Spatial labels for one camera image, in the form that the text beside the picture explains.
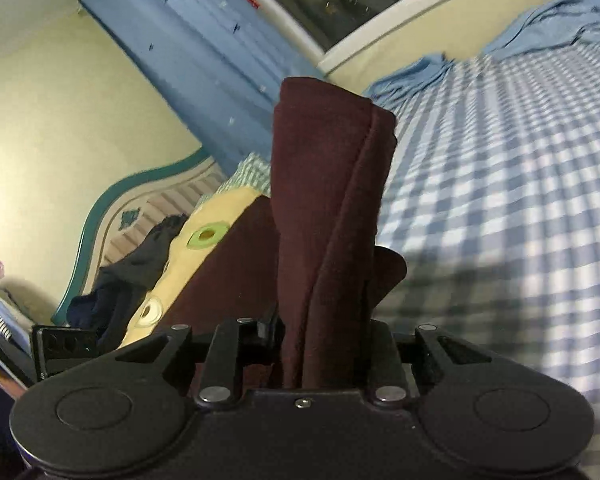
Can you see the maroon sweater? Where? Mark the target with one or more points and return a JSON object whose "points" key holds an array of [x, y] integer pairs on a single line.
{"points": [[330, 210]]}

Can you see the blue curtain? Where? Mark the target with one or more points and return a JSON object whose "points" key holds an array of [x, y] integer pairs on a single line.
{"points": [[200, 50], [540, 30]]}

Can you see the yellow avocado print pillow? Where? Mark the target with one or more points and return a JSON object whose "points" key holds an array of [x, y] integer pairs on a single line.
{"points": [[200, 240]]}

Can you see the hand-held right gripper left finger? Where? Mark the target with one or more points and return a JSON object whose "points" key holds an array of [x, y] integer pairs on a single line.
{"points": [[226, 355]]}

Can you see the teal trimmed headboard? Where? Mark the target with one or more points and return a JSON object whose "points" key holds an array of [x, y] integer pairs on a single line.
{"points": [[130, 200]]}

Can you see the navy clothes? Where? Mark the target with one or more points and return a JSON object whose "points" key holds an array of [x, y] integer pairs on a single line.
{"points": [[125, 280]]}

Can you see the stack of notebooks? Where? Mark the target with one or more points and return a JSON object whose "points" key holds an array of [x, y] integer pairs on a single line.
{"points": [[2, 325]]}

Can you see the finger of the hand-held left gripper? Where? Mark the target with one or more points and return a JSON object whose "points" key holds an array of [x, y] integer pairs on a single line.
{"points": [[60, 347]]}

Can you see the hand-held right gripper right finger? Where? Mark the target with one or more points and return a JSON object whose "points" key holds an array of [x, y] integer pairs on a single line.
{"points": [[384, 360]]}

